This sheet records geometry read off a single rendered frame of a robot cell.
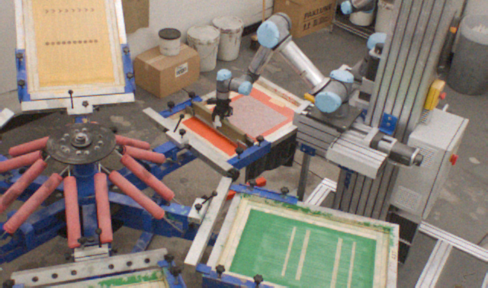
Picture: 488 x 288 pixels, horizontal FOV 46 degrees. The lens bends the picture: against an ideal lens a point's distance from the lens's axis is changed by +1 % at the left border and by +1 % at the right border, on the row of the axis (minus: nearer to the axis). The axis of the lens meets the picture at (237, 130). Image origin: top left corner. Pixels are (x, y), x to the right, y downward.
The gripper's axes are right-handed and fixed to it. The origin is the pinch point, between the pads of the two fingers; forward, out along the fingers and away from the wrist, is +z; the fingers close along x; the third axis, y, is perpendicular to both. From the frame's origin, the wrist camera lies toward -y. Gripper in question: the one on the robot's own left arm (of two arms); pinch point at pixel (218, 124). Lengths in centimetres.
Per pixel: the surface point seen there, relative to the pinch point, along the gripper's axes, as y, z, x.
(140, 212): 26, 2, -74
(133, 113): -156, 101, 53
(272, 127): 17.2, 5.5, 27.7
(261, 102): -5.1, 5.5, 41.7
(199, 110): -14.6, -2.5, -1.3
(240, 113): -5.1, 5.5, 23.6
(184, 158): 2.2, 9.7, -26.4
